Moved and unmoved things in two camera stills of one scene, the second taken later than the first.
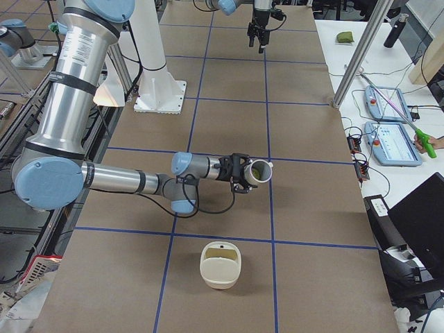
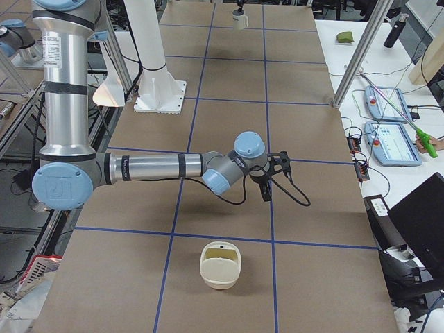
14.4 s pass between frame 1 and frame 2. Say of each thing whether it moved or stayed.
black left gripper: moved
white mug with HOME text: moved
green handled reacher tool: stayed
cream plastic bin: stayed
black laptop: stayed
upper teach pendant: stayed
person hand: stayed
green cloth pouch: stayed
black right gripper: moved
